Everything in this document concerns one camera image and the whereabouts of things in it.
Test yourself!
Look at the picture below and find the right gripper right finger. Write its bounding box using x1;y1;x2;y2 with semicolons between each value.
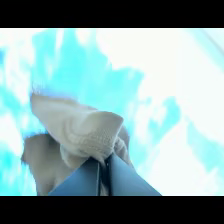
105;153;162;197

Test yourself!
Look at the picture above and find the cream knitted sweater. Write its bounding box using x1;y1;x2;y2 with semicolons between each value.
20;92;136;197

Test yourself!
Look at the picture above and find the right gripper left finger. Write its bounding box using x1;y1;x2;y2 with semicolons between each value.
48;157;101;197

